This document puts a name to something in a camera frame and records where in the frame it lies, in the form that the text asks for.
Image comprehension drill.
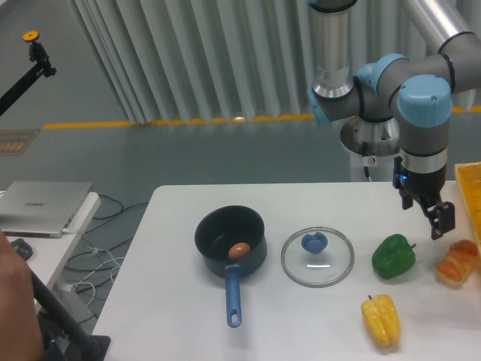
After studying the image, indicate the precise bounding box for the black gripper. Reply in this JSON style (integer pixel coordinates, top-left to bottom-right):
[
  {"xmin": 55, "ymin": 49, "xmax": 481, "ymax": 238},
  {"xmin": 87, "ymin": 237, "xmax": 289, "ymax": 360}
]
[{"xmin": 392, "ymin": 156, "xmax": 455, "ymax": 240}]

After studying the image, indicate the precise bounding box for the glass pot lid blue knob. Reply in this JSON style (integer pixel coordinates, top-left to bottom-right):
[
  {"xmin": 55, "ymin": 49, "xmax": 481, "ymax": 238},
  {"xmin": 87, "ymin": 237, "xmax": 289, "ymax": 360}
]
[{"xmin": 280, "ymin": 226, "xmax": 355, "ymax": 288}]

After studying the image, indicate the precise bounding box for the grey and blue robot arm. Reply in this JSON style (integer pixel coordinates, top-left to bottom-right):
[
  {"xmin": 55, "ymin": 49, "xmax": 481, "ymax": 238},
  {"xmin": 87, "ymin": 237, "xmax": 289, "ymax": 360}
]
[{"xmin": 308, "ymin": 1, "xmax": 480, "ymax": 239}]

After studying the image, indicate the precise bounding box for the person's hand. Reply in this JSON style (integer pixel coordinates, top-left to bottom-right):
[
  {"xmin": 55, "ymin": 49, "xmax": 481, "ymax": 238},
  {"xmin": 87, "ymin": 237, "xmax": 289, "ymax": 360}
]
[{"xmin": 1, "ymin": 235, "xmax": 45, "ymax": 360}]

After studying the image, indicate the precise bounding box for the green bell pepper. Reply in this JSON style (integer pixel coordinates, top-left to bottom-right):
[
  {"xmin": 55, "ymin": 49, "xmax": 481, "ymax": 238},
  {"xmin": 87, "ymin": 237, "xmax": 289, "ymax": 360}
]
[{"xmin": 371, "ymin": 234, "xmax": 416, "ymax": 279}]

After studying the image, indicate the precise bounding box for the yellow plastic basket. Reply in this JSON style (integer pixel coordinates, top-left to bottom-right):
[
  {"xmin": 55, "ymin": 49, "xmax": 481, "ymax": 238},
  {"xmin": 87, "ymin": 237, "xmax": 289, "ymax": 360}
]
[{"xmin": 454, "ymin": 162, "xmax": 481, "ymax": 249}]

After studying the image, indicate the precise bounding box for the orange croissant bread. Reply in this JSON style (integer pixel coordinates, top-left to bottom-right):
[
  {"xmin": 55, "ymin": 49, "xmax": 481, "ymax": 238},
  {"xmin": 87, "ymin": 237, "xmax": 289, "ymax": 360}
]
[{"xmin": 436, "ymin": 239, "xmax": 479, "ymax": 287}]

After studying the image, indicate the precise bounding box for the yellow bell pepper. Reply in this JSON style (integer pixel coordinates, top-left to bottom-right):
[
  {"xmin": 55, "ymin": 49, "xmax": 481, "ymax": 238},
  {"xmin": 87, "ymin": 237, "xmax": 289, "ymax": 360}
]
[{"xmin": 361, "ymin": 294, "xmax": 401, "ymax": 347}]

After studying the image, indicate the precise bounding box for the brown egg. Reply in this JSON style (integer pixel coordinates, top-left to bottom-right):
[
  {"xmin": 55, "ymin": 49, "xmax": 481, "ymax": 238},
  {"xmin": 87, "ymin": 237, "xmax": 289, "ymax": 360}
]
[{"xmin": 228, "ymin": 242, "xmax": 251, "ymax": 260}]

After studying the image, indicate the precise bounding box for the dark blue saucepan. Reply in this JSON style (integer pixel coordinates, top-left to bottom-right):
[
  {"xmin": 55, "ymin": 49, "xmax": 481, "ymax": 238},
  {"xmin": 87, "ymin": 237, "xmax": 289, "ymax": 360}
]
[{"xmin": 195, "ymin": 205, "xmax": 267, "ymax": 328}]

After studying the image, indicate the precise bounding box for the white side table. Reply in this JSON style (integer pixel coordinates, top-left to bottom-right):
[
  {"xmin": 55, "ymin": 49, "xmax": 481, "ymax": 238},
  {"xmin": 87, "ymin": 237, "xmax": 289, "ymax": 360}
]
[{"xmin": 25, "ymin": 192, "xmax": 101, "ymax": 288}]

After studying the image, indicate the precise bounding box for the black tripod pole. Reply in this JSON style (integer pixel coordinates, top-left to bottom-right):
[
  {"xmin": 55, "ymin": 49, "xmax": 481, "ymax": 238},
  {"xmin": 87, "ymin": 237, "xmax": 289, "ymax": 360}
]
[{"xmin": 31, "ymin": 272, "xmax": 111, "ymax": 360}]

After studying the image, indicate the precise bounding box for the silver laptop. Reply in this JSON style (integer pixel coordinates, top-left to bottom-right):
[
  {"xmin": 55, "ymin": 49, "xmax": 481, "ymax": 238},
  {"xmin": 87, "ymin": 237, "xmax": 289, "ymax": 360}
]
[{"xmin": 1, "ymin": 180, "xmax": 92, "ymax": 238}]

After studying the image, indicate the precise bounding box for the black object on side table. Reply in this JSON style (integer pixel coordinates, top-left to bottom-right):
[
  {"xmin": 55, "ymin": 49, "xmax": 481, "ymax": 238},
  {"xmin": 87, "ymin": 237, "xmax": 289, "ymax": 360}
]
[{"xmin": 11, "ymin": 238, "xmax": 33, "ymax": 261}]

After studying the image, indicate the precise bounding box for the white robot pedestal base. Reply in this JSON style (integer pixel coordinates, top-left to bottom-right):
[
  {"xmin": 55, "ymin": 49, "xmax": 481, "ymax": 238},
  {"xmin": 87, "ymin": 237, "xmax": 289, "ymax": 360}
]
[{"xmin": 340, "ymin": 117, "xmax": 399, "ymax": 182}]

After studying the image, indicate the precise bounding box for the black cable on floor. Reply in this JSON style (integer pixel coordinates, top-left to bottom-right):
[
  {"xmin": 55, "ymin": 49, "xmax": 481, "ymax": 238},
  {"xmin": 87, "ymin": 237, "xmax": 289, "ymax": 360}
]
[{"xmin": 63, "ymin": 193, "xmax": 150, "ymax": 272}]

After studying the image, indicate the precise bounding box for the white cable on floor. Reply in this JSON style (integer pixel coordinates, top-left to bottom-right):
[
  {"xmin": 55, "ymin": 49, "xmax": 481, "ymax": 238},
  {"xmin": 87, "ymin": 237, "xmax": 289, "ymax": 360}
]
[{"xmin": 71, "ymin": 246, "xmax": 125, "ymax": 302}]

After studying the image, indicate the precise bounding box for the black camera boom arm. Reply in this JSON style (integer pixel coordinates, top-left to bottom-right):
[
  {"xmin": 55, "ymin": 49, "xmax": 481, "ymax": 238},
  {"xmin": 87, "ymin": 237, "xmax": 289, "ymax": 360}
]
[{"xmin": 1, "ymin": 30, "xmax": 57, "ymax": 115}]

